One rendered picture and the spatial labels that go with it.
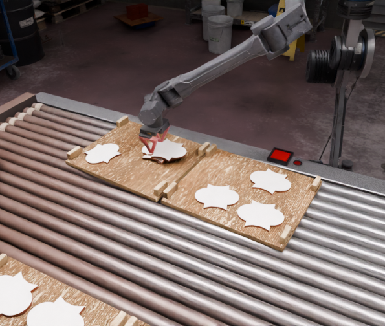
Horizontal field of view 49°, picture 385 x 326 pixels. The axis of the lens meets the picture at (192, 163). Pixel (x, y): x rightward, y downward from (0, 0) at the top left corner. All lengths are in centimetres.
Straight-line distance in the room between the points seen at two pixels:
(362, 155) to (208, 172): 210
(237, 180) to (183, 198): 20
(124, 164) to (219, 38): 364
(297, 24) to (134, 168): 71
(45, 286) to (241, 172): 72
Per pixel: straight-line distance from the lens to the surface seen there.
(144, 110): 135
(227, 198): 133
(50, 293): 115
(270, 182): 141
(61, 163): 161
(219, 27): 496
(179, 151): 150
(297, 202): 136
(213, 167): 147
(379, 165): 334
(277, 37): 127
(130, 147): 161
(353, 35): 189
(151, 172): 146
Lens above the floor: 180
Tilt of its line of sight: 35 degrees down
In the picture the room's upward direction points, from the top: 1 degrees counter-clockwise
